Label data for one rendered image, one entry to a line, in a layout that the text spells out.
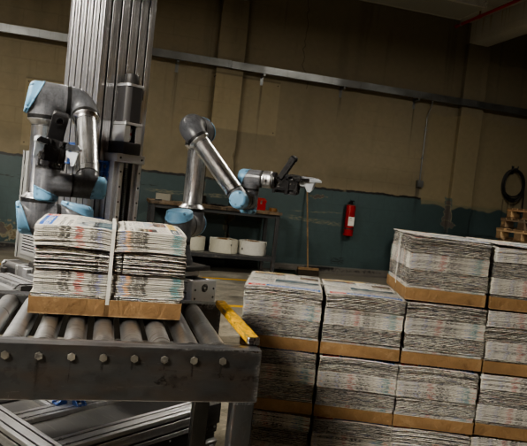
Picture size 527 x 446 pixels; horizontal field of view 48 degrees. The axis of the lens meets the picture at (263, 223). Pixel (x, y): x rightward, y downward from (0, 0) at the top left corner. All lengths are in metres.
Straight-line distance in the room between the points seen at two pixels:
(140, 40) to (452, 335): 1.68
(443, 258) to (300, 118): 7.07
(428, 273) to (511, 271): 0.29
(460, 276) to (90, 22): 1.72
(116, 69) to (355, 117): 7.17
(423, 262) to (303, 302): 0.45
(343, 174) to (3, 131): 4.90
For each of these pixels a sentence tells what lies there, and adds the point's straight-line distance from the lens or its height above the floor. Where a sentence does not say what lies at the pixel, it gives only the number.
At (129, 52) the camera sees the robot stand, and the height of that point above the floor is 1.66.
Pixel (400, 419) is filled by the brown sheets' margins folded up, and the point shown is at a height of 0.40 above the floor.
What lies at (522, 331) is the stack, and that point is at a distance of 2.34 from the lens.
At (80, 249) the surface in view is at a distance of 1.55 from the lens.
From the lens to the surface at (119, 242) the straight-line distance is 1.55.
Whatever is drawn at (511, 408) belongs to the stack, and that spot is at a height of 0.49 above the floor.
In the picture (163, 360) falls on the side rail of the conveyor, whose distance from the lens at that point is 1.35.
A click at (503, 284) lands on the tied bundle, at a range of 2.28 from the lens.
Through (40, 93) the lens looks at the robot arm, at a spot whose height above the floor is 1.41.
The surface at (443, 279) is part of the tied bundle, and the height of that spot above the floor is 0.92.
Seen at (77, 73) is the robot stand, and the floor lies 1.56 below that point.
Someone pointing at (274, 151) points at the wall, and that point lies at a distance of 8.98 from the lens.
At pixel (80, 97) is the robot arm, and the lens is 2.23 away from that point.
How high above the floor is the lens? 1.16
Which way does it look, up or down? 3 degrees down
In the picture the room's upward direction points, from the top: 6 degrees clockwise
